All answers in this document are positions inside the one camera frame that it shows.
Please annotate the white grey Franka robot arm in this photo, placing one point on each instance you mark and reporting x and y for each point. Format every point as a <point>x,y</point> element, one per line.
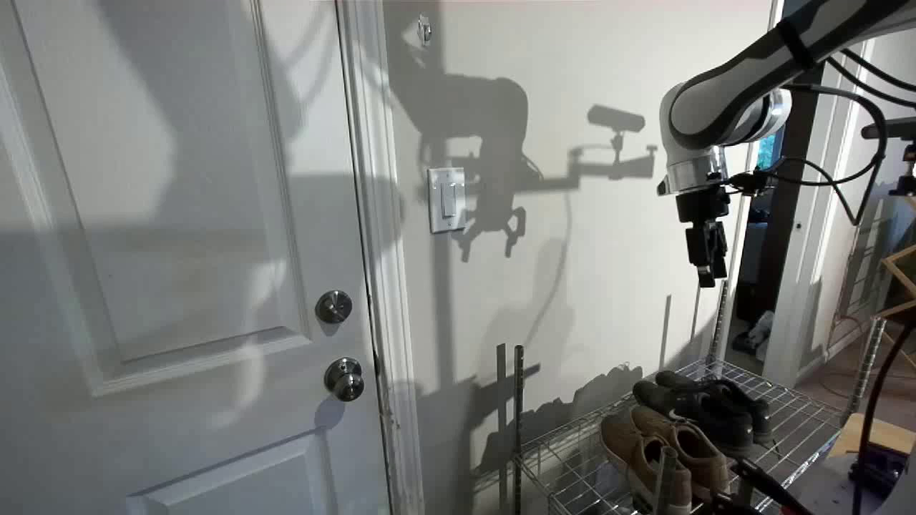
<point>732,87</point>

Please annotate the silver deadbolt lock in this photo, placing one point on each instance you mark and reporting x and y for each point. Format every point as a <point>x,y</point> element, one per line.
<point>333,308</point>

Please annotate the white wall light switch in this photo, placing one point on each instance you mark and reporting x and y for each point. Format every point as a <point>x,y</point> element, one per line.
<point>446,201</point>

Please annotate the blue clamp base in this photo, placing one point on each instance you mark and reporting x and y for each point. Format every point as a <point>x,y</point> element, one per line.
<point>875,473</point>

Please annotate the black shoe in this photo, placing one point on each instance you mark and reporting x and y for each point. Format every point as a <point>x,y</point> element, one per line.
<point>732,393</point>
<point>691,410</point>

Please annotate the white panel door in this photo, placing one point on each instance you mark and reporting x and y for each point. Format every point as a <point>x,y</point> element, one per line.
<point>171,238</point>

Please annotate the white doorway trim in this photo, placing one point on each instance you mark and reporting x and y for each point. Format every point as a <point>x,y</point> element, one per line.
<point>801,288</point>

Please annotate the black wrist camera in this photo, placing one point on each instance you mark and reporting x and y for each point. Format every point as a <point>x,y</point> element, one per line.
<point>744,182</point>

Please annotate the tan wooden board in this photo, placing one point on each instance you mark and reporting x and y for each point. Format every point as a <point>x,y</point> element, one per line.
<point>881,434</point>

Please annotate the black rod with red band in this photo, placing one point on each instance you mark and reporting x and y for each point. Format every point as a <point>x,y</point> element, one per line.
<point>762,481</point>

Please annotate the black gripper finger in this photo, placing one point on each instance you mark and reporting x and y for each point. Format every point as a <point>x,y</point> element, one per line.
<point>715,257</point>
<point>697,247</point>

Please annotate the silver round door knob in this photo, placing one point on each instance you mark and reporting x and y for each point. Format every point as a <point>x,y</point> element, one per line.
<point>343,380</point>

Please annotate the light wooden frame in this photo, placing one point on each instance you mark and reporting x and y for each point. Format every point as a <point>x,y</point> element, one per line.
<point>898,277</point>

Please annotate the tan suede shoe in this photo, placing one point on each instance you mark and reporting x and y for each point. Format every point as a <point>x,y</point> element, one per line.
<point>638,461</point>
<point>697,448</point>

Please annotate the white door frame trim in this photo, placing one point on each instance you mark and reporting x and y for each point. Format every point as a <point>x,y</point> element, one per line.
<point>382,288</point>

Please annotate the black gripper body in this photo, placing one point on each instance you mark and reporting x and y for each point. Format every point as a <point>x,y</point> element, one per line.
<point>701,204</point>

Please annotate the black camera on stand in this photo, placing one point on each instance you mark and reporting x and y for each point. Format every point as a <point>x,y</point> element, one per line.
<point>890,129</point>

